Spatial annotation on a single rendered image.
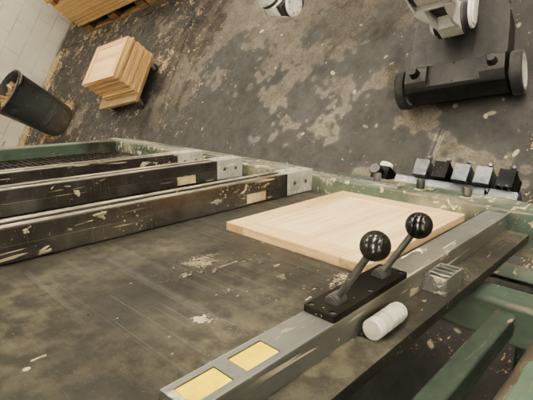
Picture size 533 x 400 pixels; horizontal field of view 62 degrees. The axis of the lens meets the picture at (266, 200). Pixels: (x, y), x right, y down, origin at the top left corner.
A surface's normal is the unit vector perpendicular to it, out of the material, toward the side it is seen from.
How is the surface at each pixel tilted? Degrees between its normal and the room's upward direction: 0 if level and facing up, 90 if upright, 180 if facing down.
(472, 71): 0
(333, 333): 90
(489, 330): 58
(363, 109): 0
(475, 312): 32
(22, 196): 90
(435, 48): 0
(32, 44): 90
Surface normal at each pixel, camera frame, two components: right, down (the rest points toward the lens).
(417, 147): -0.57, -0.37
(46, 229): 0.73, 0.18
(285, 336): 0.02, -0.97
